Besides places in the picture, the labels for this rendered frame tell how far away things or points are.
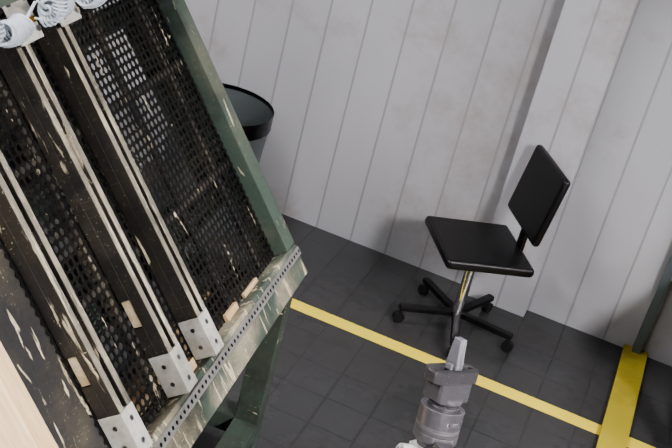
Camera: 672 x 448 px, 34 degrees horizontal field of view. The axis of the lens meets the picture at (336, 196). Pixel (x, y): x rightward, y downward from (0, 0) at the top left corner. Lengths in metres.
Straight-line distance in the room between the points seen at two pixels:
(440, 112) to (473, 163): 0.30
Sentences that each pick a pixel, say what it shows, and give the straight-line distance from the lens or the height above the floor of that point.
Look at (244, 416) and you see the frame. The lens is 4.14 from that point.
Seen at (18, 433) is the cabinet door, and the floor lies 1.10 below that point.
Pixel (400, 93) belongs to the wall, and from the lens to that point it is 5.50.
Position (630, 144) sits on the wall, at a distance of 5.33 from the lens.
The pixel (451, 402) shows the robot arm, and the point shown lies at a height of 1.54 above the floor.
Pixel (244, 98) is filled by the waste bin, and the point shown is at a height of 0.62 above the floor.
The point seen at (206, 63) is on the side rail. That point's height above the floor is 1.46.
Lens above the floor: 2.75
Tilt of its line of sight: 26 degrees down
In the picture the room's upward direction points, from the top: 14 degrees clockwise
